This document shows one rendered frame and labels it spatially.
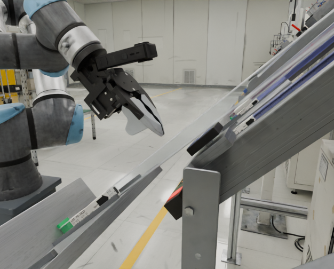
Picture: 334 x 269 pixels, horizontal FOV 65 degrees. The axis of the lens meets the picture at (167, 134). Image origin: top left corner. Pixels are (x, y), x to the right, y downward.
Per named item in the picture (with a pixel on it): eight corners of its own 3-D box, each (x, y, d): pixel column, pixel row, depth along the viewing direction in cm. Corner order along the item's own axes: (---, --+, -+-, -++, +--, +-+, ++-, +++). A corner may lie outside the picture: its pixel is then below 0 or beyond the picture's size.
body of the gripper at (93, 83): (121, 116, 56) (86, 73, 57) (147, 89, 53) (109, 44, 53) (102, 123, 50) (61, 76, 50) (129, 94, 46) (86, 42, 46)
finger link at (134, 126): (146, 149, 52) (117, 113, 52) (167, 131, 50) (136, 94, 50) (140, 154, 49) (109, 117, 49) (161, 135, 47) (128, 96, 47)
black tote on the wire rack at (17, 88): (8, 93, 571) (7, 86, 567) (-2, 92, 581) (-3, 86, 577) (23, 91, 607) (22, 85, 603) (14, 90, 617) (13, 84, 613)
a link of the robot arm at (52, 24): (54, 10, 57) (56, -23, 50) (86, 48, 57) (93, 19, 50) (21, 21, 53) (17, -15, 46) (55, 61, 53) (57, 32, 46)
